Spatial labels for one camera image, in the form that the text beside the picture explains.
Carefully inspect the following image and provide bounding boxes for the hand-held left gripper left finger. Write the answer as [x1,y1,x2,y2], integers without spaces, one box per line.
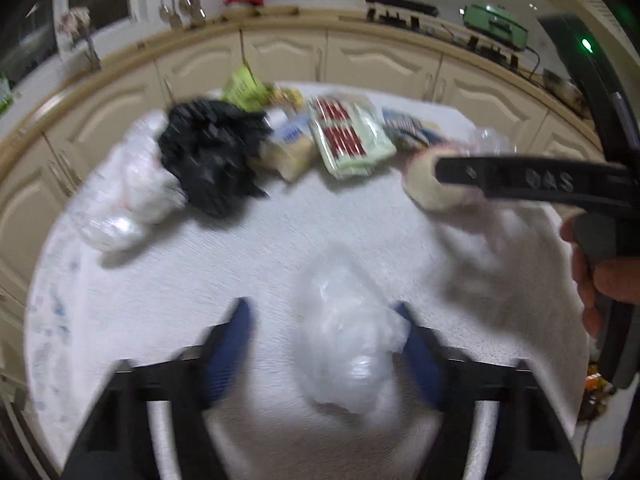
[60,297,256,480]

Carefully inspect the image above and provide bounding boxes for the blue striped packet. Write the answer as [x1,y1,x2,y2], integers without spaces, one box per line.
[382,107,443,151]

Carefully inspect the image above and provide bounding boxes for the beige kitchen countertop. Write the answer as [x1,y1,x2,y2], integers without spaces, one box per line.
[0,2,606,171]

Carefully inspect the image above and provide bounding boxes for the yellow packet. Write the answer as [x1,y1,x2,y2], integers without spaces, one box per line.
[272,85,306,113]

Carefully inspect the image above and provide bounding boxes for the green snack packet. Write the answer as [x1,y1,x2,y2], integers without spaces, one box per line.
[220,65,273,111]

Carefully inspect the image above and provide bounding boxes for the round beige bun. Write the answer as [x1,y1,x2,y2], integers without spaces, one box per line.
[402,142,486,211]

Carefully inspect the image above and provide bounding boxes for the person's right hand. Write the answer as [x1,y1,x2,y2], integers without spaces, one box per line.
[560,220,640,338]

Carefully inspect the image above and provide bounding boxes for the white plastic bag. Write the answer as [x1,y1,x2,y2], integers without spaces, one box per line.
[77,110,188,253]

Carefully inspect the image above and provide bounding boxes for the colourful packaging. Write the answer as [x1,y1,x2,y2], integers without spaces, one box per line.
[580,360,618,411]

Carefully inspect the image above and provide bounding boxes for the cream packet with blue label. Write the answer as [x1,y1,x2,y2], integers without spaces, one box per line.
[250,112,321,183]

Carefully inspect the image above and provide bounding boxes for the metal pot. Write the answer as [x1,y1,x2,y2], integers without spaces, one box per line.
[542,67,588,116]

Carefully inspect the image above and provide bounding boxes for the black power cable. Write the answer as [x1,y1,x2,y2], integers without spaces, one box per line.
[520,47,543,81]

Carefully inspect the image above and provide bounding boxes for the vase of flowers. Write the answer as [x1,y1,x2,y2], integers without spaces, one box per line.
[55,7,103,71]

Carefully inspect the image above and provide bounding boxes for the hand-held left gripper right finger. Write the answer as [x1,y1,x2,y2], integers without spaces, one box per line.
[392,301,586,480]

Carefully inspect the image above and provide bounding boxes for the black gas stove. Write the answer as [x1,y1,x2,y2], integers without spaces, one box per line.
[361,0,521,68]

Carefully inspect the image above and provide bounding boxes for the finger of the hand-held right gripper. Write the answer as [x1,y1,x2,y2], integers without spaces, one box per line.
[435,156,636,208]

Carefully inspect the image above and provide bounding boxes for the cream kitchen cabinets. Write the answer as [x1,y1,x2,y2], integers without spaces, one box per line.
[0,25,606,361]

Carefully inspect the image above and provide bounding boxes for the black plastic bag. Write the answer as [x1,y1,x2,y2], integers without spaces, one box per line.
[157,100,273,218]

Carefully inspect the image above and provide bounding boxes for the pale green red-print packet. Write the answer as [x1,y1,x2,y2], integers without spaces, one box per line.
[306,95,398,179]

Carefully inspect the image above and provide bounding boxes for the white tablecloth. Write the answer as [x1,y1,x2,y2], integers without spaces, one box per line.
[22,80,593,480]

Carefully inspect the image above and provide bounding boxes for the green kitchen appliance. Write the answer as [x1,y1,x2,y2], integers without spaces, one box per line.
[460,2,531,51]

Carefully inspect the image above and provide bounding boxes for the clear plastic bag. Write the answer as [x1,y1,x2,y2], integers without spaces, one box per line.
[292,247,413,416]

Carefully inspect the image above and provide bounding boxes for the clear plastic wrapper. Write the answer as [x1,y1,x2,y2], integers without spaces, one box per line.
[440,127,571,271]

